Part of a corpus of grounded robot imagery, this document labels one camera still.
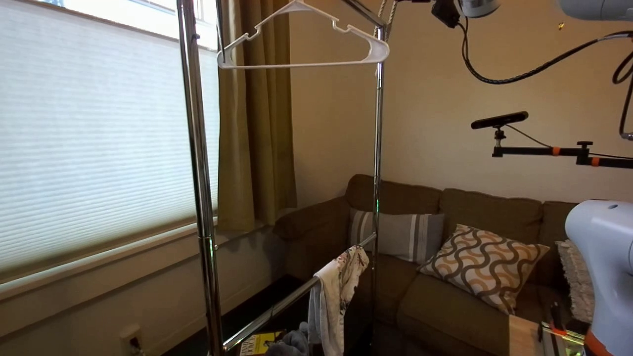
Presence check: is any floral print cloth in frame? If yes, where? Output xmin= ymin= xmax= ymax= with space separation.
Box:
xmin=305 ymin=244 xmax=372 ymax=356

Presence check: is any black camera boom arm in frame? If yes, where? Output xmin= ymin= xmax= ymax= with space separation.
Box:
xmin=491 ymin=128 xmax=633 ymax=171

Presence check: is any light wooden box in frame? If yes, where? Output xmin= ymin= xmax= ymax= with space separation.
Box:
xmin=507 ymin=313 xmax=546 ymax=356

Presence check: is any white wall outlet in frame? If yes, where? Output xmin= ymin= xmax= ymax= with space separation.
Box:
xmin=117 ymin=323 xmax=149 ymax=356

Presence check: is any wave patterned pillow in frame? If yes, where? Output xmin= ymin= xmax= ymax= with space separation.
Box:
xmin=418 ymin=224 xmax=552 ymax=317

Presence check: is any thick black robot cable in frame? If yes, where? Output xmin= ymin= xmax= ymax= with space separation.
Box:
xmin=457 ymin=17 xmax=633 ymax=88

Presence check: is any olive brown sofa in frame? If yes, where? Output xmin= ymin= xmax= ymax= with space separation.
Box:
xmin=273 ymin=173 xmax=615 ymax=356

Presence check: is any white window blind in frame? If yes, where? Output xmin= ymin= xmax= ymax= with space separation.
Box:
xmin=0 ymin=0 xmax=224 ymax=278

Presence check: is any olive green curtain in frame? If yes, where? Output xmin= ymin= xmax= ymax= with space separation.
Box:
xmin=216 ymin=0 xmax=299 ymax=234

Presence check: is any chrome rack post by sofa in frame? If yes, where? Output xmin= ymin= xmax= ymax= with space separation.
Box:
xmin=366 ymin=23 xmax=392 ymax=356

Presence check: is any chrome rack top rail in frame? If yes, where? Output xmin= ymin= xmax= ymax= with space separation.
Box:
xmin=342 ymin=0 xmax=398 ymax=33

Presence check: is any chrome rack post green light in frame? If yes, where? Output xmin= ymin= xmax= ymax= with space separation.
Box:
xmin=174 ymin=0 xmax=228 ymax=356

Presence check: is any black bar camera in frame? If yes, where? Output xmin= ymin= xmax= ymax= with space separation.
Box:
xmin=469 ymin=110 xmax=532 ymax=133

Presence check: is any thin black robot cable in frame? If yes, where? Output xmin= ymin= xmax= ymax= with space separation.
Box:
xmin=611 ymin=50 xmax=633 ymax=143

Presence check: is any chrome rack rail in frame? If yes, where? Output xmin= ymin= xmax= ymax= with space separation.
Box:
xmin=222 ymin=234 xmax=380 ymax=353
xmin=342 ymin=0 xmax=398 ymax=33

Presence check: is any white knit pillow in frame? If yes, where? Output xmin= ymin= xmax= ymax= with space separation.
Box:
xmin=554 ymin=238 xmax=598 ymax=325

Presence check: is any white plastic clothes hanger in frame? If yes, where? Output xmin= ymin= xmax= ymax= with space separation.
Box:
xmin=216 ymin=0 xmax=392 ymax=72

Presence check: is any dark grey cloth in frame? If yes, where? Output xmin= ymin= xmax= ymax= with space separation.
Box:
xmin=265 ymin=323 xmax=313 ymax=356

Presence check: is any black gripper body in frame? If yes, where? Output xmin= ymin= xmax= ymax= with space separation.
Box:
xmin=429 ymin=0 xmax=465 ymax=31

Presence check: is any yellow printed package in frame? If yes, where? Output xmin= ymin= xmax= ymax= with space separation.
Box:
xmin=238 ymin=331 xmax=283 ymax=356

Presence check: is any chrome rack lower rail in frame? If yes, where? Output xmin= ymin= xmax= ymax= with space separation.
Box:
xmin=222 ymin=234 xmax=380 ymax=353

